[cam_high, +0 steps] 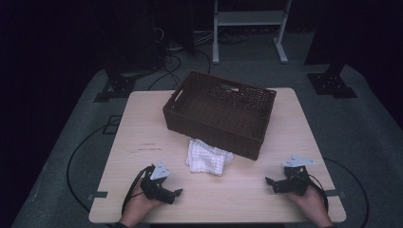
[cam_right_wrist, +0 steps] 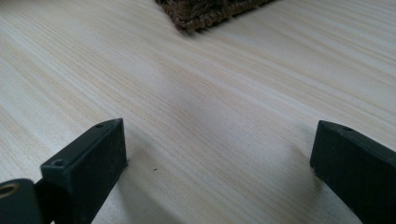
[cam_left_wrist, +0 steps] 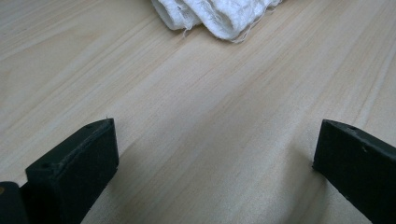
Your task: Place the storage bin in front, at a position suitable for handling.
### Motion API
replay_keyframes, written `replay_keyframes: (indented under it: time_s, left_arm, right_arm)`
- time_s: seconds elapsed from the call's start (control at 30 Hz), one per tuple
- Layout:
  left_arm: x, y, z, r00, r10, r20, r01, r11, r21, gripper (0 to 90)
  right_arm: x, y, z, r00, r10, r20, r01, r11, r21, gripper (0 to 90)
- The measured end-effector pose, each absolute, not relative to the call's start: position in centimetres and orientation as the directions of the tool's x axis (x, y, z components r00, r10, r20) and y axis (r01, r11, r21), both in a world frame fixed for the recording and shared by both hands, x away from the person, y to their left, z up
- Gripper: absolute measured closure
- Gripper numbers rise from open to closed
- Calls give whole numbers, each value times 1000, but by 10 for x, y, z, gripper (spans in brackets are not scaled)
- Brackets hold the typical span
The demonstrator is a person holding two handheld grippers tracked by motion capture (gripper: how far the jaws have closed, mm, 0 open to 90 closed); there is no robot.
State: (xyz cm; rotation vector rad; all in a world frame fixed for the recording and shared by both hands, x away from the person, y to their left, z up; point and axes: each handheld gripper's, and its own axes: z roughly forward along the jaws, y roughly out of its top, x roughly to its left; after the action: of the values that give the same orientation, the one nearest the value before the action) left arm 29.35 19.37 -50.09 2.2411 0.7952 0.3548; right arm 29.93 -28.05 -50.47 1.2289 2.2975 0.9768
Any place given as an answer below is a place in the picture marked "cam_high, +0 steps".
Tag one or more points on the dark equipment cabinet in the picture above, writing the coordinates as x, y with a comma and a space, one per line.
133, 34

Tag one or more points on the person's right hand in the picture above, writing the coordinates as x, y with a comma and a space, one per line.
313, 205

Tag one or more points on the brown woven basket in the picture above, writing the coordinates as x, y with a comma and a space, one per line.
221, 110

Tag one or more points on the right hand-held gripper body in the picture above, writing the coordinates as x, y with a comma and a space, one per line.
296, 183

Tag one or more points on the white metal stand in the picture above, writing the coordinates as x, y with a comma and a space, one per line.
248, 18

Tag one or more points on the black stand base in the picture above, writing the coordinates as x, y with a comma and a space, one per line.
117, 87
329, 84

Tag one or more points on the grey tape strip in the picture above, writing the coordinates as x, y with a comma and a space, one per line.
99, 194
332, 193

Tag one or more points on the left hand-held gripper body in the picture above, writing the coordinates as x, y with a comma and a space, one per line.
157, 188

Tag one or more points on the person's left hand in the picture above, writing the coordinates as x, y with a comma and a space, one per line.
136, 209

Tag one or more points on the white knitted cloth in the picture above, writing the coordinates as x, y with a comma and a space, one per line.
206, 160

